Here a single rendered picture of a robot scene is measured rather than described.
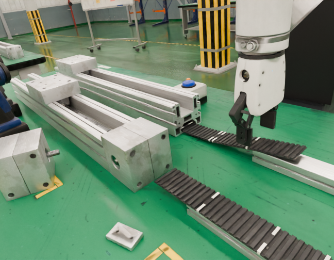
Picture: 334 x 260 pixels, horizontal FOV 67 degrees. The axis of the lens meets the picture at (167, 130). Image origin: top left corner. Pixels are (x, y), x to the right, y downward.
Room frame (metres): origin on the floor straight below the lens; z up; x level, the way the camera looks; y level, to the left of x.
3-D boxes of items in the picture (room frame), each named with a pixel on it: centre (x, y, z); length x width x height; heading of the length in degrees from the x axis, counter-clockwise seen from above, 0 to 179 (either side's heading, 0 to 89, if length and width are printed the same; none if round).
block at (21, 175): (0.46, 0.29, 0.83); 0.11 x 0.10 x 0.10; 107
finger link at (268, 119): (0.47, -0.22, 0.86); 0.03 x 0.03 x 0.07; 38
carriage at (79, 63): (1.10, 0.34, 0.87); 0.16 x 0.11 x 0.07; 38
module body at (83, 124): (0.79, 0.34, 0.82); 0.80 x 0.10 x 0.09; 38
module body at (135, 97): (0.90, 0.19, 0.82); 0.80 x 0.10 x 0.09; 38
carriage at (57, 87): (0.79, 0.34, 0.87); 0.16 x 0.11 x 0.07; 38
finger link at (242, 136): (0.40, -0.13, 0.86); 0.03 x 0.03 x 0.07; 38
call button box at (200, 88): (0.76, -0.08, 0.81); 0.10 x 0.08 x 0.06; 128
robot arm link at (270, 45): (0.43, -0.17, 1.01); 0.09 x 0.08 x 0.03; 128
